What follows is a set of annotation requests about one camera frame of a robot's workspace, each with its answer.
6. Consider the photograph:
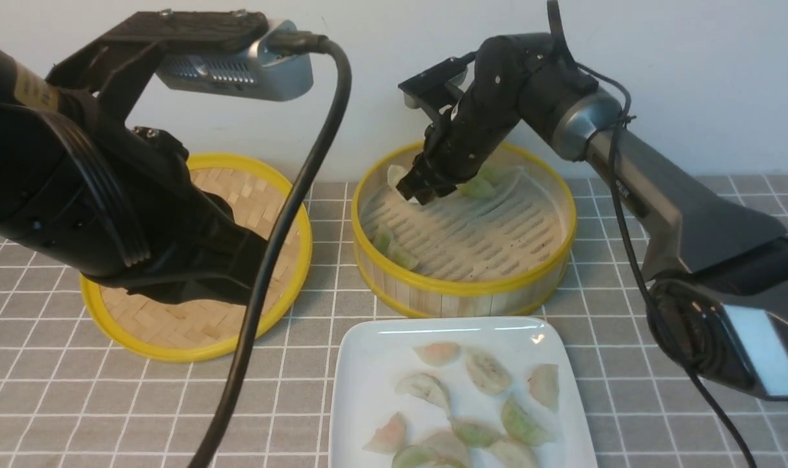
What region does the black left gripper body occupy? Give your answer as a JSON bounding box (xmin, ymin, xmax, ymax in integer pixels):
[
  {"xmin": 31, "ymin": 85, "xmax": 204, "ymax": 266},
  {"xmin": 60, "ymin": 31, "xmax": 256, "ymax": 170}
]
[{"xmin": 95, "ymin": 127, "xmax": 267, "ymax": 306}]

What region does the green dumpling steamer middle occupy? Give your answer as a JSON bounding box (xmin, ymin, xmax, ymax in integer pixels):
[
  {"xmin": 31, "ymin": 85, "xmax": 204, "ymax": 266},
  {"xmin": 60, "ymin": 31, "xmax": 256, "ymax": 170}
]
[{"xmin": 457, "ymin": 175, "xmax": 496, "ymax": 200}]

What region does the white dumpling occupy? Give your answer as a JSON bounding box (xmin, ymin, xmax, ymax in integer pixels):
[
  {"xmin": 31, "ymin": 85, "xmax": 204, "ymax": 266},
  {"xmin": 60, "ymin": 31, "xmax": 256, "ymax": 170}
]
[{"xmin": 386, "ymin": 164, "xmax": 419, "ymax": 205}]

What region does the black camera cable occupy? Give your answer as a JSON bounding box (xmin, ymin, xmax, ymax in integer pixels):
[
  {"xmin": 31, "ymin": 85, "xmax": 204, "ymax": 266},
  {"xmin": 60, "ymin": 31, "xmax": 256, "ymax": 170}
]
[{"xmin": 187, "ymin": 31, "xmax": 353, "ymax": 468}]

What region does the green dumpling plate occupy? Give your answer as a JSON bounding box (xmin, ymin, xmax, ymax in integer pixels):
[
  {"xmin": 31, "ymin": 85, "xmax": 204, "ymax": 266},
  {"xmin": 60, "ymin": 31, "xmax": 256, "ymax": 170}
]
[
  {"xmin": 449, "ymin": 417, "xmax": 502, "ymax": 449},
  {"xmin": 501, "ymin": 396, "xmax": 557, "ymax": 447},
  {"xmin": 391, "ymin": 445, "xmax": 466, "ymax": 468}
]

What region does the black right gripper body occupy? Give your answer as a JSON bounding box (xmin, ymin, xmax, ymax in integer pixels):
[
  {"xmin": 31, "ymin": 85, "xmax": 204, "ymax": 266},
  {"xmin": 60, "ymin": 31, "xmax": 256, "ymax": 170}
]
[{"xmin": 420, "ymin": 34, "xmax": 564, "ymax": 186}]

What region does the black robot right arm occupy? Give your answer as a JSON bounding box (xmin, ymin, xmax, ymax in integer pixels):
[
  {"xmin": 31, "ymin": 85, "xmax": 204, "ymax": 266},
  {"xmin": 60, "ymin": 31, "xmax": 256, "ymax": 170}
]
[{"xmin": 397, "ymin": 33, "xmax": 788, "ymax": 403}]

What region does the green dumpling steamer left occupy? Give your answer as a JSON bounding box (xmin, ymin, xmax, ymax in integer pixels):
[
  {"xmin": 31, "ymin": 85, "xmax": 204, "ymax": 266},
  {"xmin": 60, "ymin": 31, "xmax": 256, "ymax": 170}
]
[{"xmin": 373, "ymin": 224, "xmax": 395, "ymax": 257}]

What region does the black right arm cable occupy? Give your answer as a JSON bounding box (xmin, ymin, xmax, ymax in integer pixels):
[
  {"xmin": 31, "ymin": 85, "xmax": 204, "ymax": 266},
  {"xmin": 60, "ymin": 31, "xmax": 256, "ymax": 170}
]
[{"xmin": 546, "ymin": 0, "xmax": 759, "ymax": 468}]

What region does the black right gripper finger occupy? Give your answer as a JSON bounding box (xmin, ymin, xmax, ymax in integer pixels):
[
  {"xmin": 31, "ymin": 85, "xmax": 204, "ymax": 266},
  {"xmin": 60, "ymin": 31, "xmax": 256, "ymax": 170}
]
[{"xmin": 396, "ymin": 162, "xmax": 456, "ymax": 205}]

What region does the green dumpling steamer front-left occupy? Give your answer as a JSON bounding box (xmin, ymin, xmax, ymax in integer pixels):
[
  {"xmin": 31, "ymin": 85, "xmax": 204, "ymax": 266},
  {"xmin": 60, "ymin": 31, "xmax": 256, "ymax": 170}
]
[{"xmin": 386, "ymin": 242, "xmax": 419, "ymax": 270}]

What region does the pink dumpling plate top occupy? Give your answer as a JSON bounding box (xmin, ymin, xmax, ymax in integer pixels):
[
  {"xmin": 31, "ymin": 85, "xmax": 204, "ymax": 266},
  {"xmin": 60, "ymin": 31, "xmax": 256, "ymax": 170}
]
[{"xmin": 412, "ymin": 343, "xmax": 460, "ymax": 367}]

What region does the bamboo steamer basket yellow rim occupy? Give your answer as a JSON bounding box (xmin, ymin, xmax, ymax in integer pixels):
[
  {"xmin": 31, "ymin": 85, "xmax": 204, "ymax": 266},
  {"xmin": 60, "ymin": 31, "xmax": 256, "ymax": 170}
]
[{"xmin": 350, "ymin": 142, "xmax": 577, "ymax": 318}]

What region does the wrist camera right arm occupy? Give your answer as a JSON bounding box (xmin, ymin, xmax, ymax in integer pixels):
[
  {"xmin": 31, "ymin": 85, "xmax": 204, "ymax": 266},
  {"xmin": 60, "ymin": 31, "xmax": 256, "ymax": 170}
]
[{"xmin": 398, "ymin": 51, "xmax": 477, "ymax": 124}]

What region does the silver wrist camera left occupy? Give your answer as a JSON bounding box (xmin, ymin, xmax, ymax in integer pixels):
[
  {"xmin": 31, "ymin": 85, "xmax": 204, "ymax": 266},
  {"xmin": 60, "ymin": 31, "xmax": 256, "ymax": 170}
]
[{"xmin": 156, "ymin": 19, "xmax": 314, "ymax": 103}]

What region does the green dumpling plate bottom left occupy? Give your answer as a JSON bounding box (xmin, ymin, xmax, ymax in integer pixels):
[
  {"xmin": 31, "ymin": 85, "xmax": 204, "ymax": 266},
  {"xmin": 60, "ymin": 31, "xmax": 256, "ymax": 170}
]
[{"xmin": 391, "ymin": 445, "xmax": 466, "ymax": 468}]

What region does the green dumpling steamer back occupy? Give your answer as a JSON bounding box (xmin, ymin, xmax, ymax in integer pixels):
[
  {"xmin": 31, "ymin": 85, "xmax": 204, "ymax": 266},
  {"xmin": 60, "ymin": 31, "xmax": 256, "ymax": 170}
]
[{"xmin": 478, "ymin": 163, "xmax": 511, "ymax": 187}]

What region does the green dumpling plate right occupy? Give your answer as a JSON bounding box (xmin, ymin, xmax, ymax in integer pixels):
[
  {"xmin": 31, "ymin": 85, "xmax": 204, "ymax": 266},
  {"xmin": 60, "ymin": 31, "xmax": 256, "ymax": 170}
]
[{"xmin": 501, "ymin": 396, "xmax": 557, "ymax": 447}]

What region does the white square plate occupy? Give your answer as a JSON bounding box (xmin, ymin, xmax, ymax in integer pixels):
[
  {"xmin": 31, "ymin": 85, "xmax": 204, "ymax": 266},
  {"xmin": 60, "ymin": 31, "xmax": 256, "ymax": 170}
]
[{"xmin": 329, "ymin": 317, "xmax": 598, "ymax": 467}]

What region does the green dumpling plate middle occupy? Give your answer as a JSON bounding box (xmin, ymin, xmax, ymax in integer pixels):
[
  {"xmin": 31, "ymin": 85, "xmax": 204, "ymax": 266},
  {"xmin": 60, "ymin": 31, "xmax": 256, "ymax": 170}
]
[{"xmin": 449, "ymin": 417, "xmax": 502, "ymax": 449}]

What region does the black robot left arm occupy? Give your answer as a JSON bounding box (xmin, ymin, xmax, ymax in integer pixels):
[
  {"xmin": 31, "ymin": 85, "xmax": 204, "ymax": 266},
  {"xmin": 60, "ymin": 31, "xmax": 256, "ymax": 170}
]
[{"xmin": 0, "ymin": 33, "xmax": 267, "ymax": 305}]

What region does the pale dumpling plate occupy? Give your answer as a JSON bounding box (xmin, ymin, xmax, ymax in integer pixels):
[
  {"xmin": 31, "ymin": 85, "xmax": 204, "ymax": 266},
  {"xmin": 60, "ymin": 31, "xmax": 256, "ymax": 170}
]
[
  {"xmin": 527, "ymin": 363, "xmax": 558, "ymax": 413},
  {"xmin": 420, "ymin": 430, "xmax": 471, "ymax": 467},
  {"xmin": 395, "ymin": 373, "xmax": 451, "ymax": 415},
  {"xmin": 464, "ymin": 347, "xmax": 512, "ymax": 397},
  {"xmin": 486, "ymin": 439, "xmax": 539, "ymax": 468}
]

